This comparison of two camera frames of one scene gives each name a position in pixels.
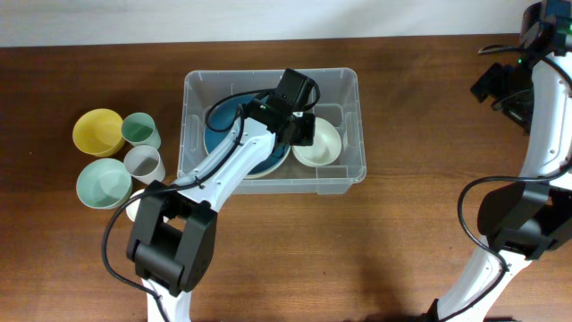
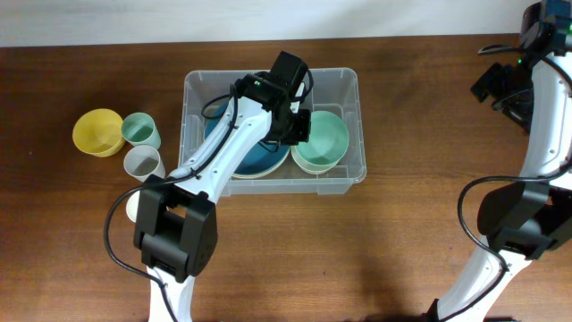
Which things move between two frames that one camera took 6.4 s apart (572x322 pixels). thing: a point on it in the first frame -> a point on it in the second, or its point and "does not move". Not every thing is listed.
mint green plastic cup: (138, 129) does not move
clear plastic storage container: (334, 162) does not move
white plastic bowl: (325, 148) -> (311, 168)
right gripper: (491, 83) does not move
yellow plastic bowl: (99, 132) does not move
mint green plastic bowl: (105, 183) -> (327, 145)
